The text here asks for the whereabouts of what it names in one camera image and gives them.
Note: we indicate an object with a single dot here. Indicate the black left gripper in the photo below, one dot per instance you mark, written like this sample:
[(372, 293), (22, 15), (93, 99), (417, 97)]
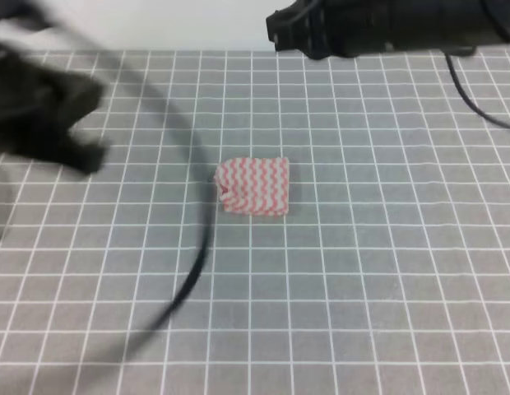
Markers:
[(38, 108)]

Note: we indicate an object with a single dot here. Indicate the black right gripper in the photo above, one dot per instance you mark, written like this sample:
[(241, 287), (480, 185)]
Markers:
[(313, 28)]

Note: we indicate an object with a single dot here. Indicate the pink white wavy towel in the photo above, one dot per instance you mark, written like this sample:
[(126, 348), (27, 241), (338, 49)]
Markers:
[(254, 186)]

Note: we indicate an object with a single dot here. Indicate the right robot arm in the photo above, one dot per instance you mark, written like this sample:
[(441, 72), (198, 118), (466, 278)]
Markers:
[(349, 29)]

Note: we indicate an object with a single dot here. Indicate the grey checked tablecloth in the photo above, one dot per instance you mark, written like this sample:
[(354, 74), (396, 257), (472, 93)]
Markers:
[(390, 274)]

